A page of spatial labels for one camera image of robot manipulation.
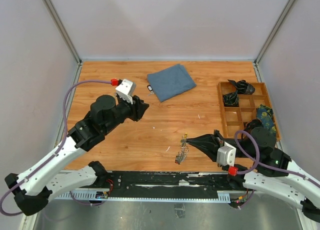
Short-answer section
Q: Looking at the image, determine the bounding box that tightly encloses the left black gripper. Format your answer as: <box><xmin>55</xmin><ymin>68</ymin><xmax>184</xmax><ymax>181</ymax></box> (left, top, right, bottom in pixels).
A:
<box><xmin>104</xmin><ymin>94</ymin><xmax>150</xmax><ymax>133</ymax></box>

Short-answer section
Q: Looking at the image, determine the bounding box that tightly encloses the metal key organizer ring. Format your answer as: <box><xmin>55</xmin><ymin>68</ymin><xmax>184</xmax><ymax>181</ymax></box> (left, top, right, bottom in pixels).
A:
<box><xmin>174</xmin><ymin>132</ymin><xmax>190</xmax><ymax>165</ymax></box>

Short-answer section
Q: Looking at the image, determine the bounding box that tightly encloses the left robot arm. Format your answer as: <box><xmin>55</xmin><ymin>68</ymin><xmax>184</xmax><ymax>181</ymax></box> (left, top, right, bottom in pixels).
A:
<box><xmin>5</xmin><ymin>95</ymin><xmax>149</xmax><ymax>216</ymax></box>

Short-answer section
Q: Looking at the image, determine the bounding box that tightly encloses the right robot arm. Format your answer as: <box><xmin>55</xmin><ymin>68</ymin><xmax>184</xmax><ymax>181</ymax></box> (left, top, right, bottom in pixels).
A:
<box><xmin>185</xmin><ymin>124</ymin><xmax>320</xmax><ymax>222</ymax></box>

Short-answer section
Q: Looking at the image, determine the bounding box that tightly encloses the folded blue cloth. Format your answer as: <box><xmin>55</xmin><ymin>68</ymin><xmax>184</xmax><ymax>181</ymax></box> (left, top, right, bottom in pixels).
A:
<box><xmin>147</xmin><ymin>64</ymin><xmax>197</xmax><ymax>102</ymax></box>

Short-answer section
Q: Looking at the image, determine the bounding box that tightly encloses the wooden compartment tray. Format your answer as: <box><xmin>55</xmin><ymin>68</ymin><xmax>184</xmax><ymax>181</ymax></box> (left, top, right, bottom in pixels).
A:
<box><xmin>217</xmin><ymin>81</ymin><xmax>272</xmax><ymax>138</ymax></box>

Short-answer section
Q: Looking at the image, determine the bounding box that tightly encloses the dark rolled tie middle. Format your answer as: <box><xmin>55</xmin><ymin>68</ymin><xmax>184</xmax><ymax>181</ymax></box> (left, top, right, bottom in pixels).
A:
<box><xmin>222</xmin><ymin>91</ymin><xmax>239</xmax><ymax>107</ymax></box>

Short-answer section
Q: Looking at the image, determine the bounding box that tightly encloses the dark rolled tie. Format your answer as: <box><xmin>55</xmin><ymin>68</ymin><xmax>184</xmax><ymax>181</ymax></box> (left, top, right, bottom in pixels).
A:
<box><xmin>228</xmin><ymin>80</ymin><xmax>256</xmax><ymax>95</ymax></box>
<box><xmin>244</xmin><ymin>119</ymin><xmax>263</xmax><ymax>131</ymax></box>
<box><xmin>222</xmin><ymin>91</ymin><xmax>239</xmax><ymax>107</ymax></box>

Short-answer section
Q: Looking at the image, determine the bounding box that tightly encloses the dark rolled tie bottom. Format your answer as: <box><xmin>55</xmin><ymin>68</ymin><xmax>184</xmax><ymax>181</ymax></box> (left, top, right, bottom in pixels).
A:
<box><xmin>244</xmin><ymin>119</ymin><xmax>263</xmax><ymax>131</ymax></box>

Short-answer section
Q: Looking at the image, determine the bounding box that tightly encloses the blue floral rolled tie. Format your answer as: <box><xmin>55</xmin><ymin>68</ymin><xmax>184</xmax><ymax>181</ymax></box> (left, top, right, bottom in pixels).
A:
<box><xmin>256</xmin><ymin>104</ymin><xmax>277</xmax><ymax>136</ymax></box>

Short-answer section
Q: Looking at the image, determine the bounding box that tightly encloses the dark rolled tie top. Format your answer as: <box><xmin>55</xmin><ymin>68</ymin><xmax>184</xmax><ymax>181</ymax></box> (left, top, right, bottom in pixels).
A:
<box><xmin>228</xmin><ymin>80</ymin><xmax>256</xmax><ymax>95</ymax></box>

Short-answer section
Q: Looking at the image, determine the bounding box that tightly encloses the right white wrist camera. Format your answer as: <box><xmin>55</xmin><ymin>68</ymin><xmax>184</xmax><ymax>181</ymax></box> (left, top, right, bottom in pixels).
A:
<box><xmin>216</xmin><ymin>145</ymin><xmax>236</xmax><ymax>166</ymax></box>

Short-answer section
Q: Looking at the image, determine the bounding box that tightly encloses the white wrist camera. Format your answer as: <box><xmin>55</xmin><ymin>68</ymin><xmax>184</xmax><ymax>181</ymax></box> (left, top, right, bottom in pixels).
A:
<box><xmin>216</xmin><ymin>145</ymin><xmax>236</xmax><ymax>166</ymax></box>
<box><xmin>115</xmin><ymin>79</ymin><xmax>136</xmax><ymax>104</ymax></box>

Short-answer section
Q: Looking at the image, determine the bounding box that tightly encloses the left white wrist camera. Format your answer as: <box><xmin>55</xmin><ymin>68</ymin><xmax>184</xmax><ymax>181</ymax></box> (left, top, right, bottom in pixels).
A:
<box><xmin>115</xmin><ymin>79</ymin><xmax>136</xmax><ymax>104</ymax></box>

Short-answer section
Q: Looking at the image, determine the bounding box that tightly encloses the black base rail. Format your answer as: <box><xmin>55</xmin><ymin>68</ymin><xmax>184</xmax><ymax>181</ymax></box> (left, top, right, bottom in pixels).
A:
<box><xmin>106</xmin><ymin>171</ymin><xmax>247</xmax><ymax>201</ymax></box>

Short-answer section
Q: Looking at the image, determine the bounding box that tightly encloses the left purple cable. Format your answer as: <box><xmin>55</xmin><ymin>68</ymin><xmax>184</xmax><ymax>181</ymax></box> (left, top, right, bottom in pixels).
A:
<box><xmin>0</xmin><ymin>78</ymin><xmax>120</xmax><ymax>217</ymax></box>

